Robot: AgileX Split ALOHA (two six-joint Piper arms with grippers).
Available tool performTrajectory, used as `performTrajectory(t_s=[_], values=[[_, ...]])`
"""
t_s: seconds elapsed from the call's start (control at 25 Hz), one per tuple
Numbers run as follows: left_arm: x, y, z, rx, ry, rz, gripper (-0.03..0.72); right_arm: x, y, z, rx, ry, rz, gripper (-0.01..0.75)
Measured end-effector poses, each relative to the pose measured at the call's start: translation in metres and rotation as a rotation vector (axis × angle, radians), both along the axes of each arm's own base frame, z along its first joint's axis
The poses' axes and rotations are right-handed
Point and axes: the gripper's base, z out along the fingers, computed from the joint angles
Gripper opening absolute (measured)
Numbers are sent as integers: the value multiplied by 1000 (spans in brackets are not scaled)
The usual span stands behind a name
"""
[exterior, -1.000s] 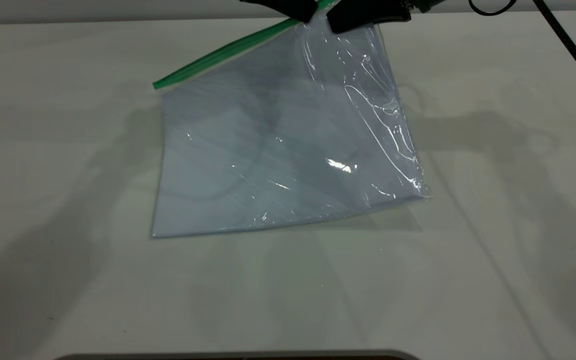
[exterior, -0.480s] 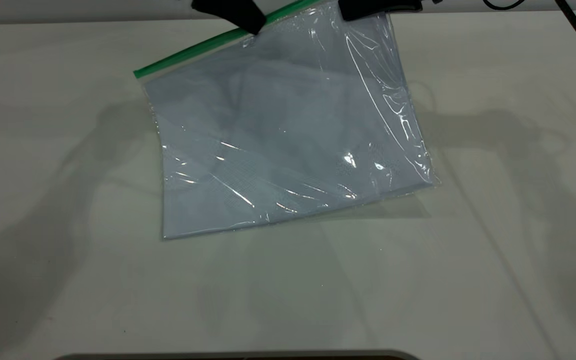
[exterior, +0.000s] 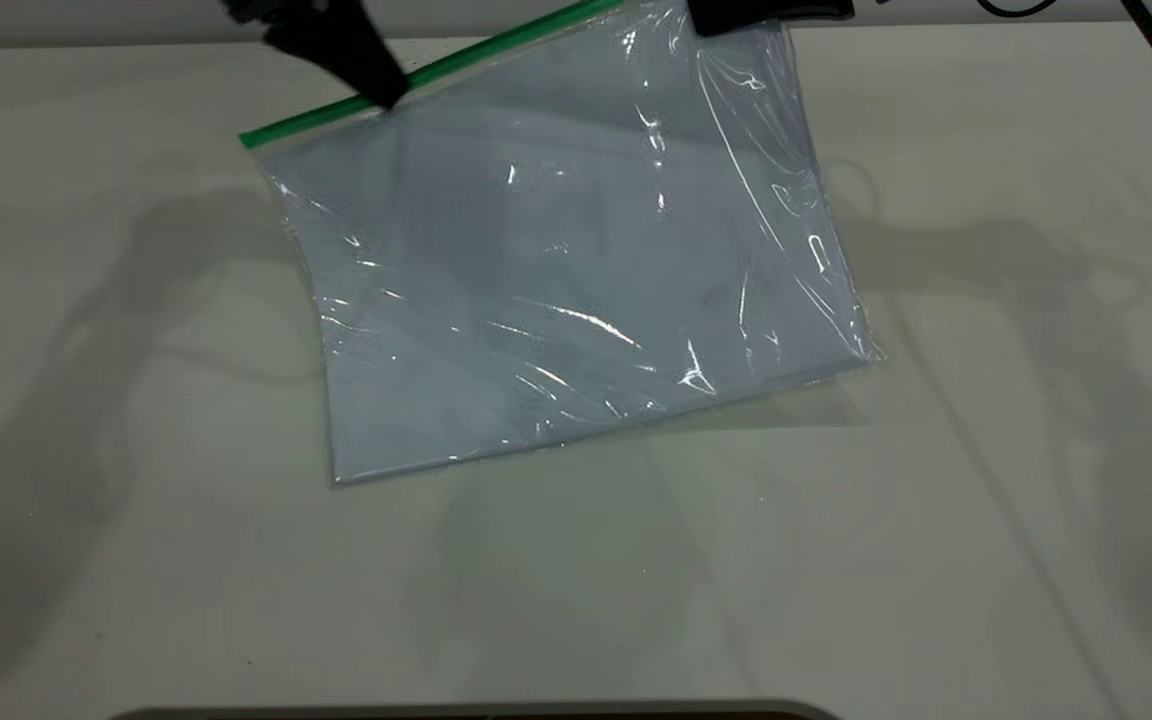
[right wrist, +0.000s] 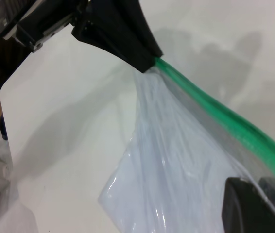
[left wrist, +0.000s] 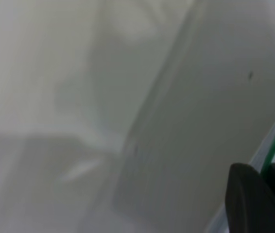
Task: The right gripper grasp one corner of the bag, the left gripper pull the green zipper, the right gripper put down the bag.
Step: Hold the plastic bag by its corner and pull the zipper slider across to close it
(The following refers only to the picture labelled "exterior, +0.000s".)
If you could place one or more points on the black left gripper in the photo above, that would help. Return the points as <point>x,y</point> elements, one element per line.
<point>271,9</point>

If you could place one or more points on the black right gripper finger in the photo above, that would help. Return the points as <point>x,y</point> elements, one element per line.
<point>746,14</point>

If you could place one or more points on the clear plastic zip bag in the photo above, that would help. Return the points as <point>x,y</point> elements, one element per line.
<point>556,260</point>

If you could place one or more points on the white paper sheets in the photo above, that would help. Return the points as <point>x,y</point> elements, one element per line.
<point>536,300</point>

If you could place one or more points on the dark curved robot base edge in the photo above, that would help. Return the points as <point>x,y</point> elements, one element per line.
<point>476,713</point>

